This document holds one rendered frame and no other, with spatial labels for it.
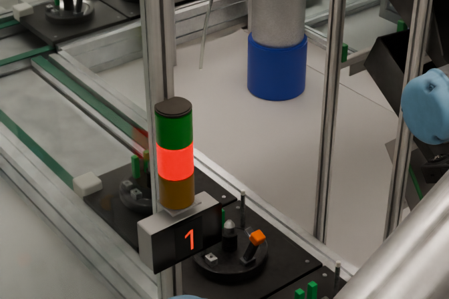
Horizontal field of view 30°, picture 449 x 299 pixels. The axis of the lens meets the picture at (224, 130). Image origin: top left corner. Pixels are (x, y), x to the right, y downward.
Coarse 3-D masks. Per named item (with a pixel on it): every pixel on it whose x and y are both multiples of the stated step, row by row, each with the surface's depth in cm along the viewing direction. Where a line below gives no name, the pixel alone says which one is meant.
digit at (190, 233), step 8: (184, 224) 118; (192, 224) 119; (200, 224) 120; (176, 232) 118; (184, 232) 119; (192, 232) 120; (200, 232) 121; (176, 240) 118; (184, 240) 119; (192, 240) 121; (200, 240) 122; (176, 248) 119; (184, 248) 120; (192, 248) 121; (200, 248) 123; (176, 256) 120; (184, 256) 121
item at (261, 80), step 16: (256, 48) 214; (272, 48) 213; (288, 48) 213; (304, 48) 216; (256, 64) 217; (272, 64) 214; (288, 64) 214; (304, 64) 219; (256, 80) 219; (272, 80) 217; (288, 80) 217; (304, 80) 222; (272, 96) 219; (288, 96) 220
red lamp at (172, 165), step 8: (192, 144) 113; (160, 152) 112; (168, 152) 111; (176, 152) 111; (184, 152) 112; (192, 152) 114; (160, 160) 113; (168, 160) 112; (176, 160) 112; (184, 160) 113; (192, 160) 114; (160, 168) 114; (168, 168) 113; (176, 168) 113; (184, 168) 113; (192, 168) 115; (168, 176) 114; (176, 176) 113; (184, 176) 114
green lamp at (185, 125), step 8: (160, 120) 109; (168, 120) 109; (176, 120) 109; (184, 120) 109; (160, 128) 110; (168, 128) 109; (176, 128) 109; (184, 128) 110; (192, 128) 112; (160, 136) 111; (168, 136) 110; (176, 136) 110; (184, 136) 111; (192, 136) 113; (160, 144) 112; (168, 144) 111; (176, 144) 111; (184, 144) 111
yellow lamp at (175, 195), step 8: (160, 176) 115; (192, 176) 116; (160, 184) 116; (168, 184) 114; (176, 184) 114; (184, 184) 115; (192, 184) 116; (160, 192) 116; (168, 192) 115; (176, 192) 115; (184, 192) 115; (192, 192) 117; (160, 200) 117; (168, 200) 116; (176, 200) 116; (184, 200) 116; (192, 200) 118; (168, 208) 117; (176, 208) 116
